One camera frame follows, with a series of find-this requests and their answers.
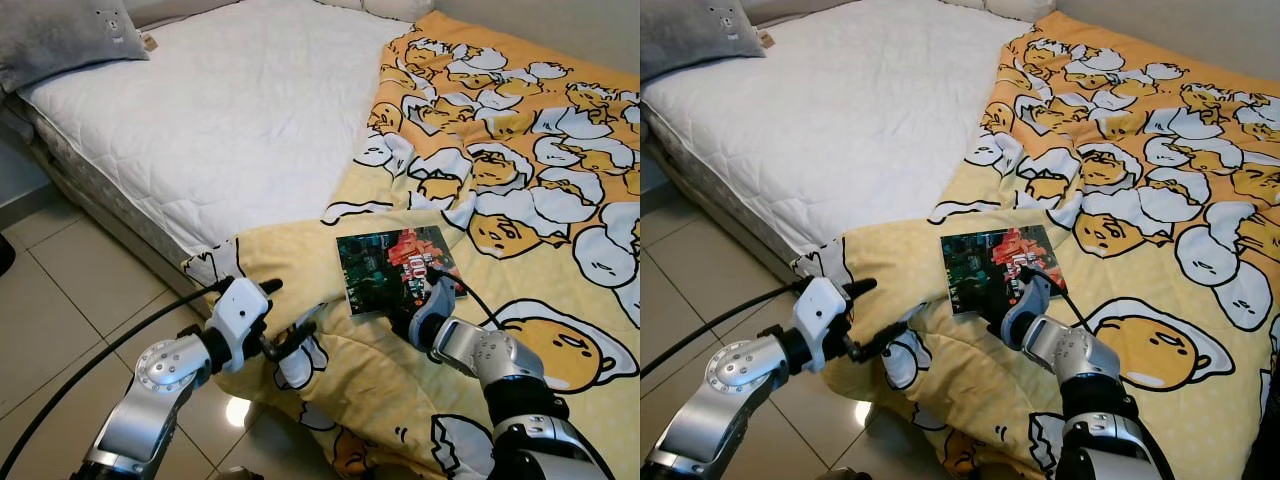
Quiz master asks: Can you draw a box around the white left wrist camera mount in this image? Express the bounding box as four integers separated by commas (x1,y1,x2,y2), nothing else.
207,278,273,373
793,277,857,373

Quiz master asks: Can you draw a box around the yellow cartoon egg blanket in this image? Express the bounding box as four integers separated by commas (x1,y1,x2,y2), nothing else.
180,10,641,480
790,10,1280,480

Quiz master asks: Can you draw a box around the white quilted mattress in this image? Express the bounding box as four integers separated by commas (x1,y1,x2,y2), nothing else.
0,0,421,301
640,0,1031,289

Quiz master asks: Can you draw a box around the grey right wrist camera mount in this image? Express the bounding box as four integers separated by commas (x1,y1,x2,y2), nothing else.
1000,272,1053,346
408,278,461,346

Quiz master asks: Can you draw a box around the dark cover book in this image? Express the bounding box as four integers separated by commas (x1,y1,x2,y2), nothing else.
335,225,466,319
940,225,1069,316

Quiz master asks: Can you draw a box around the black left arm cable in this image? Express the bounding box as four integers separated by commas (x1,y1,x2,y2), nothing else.
0,280,226,471
640,280,809,379

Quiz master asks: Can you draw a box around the grey plush pillow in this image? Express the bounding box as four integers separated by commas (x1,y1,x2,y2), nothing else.
0,0,153,93
640,0,769,81

